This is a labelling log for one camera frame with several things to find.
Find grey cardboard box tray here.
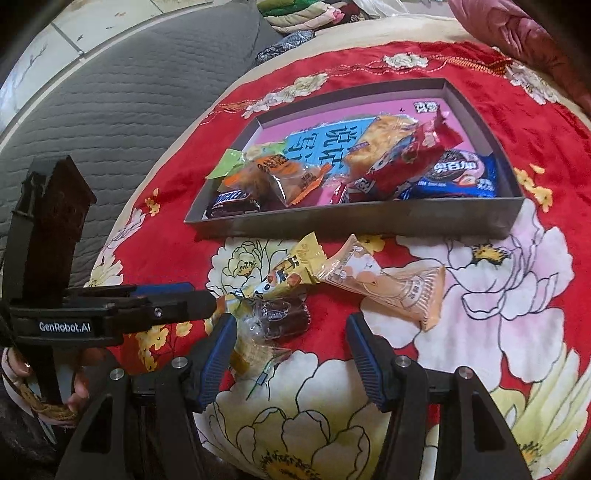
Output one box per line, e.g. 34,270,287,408
184,78,527,241

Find dark patterned cloth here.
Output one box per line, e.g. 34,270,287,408
255,30,315,65

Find pink quilt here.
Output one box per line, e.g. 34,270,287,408
448,0,591,116

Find green snack packet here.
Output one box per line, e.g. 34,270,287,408
205,142,287,180

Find brown chocolate bar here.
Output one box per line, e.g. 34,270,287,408
205,187,262,219

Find peach pastry packet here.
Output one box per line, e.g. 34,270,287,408
360,265,446,332
316,234,386,296

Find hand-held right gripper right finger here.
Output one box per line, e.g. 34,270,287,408
345,313,532,480

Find yellow snack packet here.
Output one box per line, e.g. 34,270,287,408
242,232,328,298

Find clear orange-edged snack packet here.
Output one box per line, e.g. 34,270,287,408
272,164,331,208

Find blue cookie packet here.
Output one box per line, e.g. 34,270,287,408
399,150,499,200

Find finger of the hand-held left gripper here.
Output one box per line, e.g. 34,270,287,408
136,290,219,332
65,282,197,301

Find clear dark candy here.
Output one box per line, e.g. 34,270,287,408
238,295,311,341

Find red snack packet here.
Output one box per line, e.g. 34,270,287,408
330,115,465,204

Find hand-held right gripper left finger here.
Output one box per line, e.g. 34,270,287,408
55,313,238,480

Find person's left hand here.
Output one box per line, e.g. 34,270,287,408
0,346,90,416

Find grey quilted mattress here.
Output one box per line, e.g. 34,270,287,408
0,4,287,296

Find clear wrapped yellow snack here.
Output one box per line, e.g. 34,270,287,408
226,337,293,388

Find red floral blanket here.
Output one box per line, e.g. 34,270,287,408
88,39,591,480

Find pile of folded clothes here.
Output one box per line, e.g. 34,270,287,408
256,0,370,34

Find orange label snack packet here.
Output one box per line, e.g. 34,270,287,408
222,154,289,208

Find clear rice cracker packet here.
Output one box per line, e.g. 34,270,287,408
344,114,419,178

